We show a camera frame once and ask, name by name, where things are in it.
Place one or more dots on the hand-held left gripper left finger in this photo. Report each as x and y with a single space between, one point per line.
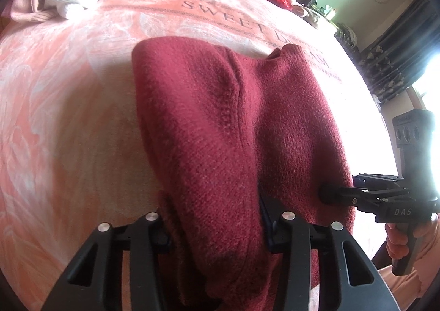
151 232

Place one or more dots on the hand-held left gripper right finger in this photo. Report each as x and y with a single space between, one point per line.
267 220

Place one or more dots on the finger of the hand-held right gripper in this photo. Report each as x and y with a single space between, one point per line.
378 177
335 193

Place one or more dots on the dark red knit sweater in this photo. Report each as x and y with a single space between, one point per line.
213 125

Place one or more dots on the person's right forearm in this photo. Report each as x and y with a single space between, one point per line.
402 292

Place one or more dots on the person's right hand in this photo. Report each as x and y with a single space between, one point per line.
393 242

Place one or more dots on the dark patterned curtain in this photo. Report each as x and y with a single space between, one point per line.
395 57

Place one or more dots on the pink patterned blanket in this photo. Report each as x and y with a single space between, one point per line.
68 91

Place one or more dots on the shiny metal object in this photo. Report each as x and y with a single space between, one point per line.
304 11

